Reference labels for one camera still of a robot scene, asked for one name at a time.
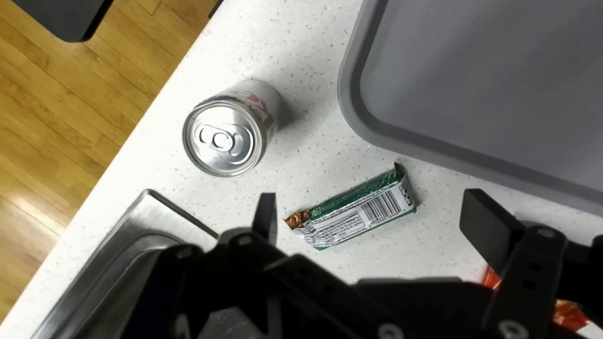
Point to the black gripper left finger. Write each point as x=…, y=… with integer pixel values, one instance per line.
x=267, y=217

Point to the gray plastic tray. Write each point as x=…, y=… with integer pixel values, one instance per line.
x=491, y=87

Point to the stainless steel sink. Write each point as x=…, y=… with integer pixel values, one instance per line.
x=120, y=251

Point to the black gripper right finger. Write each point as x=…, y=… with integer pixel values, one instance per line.
x=497, y=229

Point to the flat orange chip bag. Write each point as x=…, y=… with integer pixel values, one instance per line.
x=570, y=313

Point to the black cart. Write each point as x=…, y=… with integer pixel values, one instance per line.
x=63, y=16

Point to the green candy bar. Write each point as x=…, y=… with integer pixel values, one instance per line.
x=359, y=210

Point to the silver red soda can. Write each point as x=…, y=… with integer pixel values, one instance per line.
x=229, y=132

